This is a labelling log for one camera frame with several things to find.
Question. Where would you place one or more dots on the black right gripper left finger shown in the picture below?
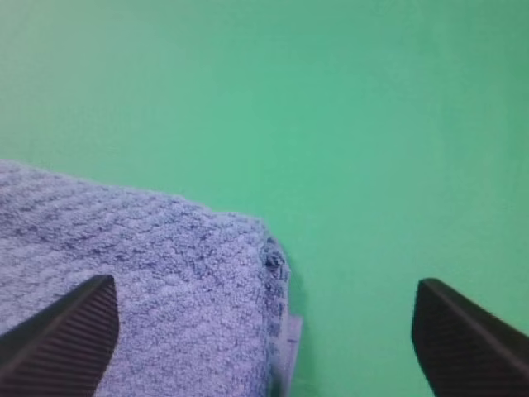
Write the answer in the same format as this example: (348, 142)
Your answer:
(65, 349)

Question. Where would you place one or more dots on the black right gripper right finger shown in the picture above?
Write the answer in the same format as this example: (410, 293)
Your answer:
(464, 350)

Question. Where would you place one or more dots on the blue waffle-weave towel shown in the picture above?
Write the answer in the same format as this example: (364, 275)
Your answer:
(203, 295)

